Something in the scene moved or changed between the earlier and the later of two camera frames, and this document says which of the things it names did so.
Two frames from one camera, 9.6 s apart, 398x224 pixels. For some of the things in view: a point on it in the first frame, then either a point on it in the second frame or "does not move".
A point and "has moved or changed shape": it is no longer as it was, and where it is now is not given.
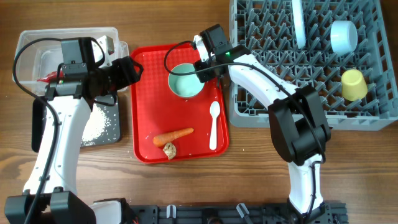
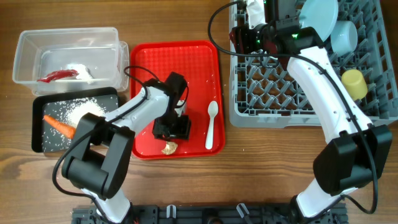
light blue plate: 298,12 has moved or changed shape
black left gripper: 127,74 to 182,132
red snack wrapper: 52,77 does not move
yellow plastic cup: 354,84 does not move
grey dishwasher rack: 268,27 does not move
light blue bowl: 344,37 does not move
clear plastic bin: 38,59 does not move
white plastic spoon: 215,109 has moved or changed shape
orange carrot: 163,139 has moved or changed shape
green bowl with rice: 185,86 to 232,37
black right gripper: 203,72 to 237,40
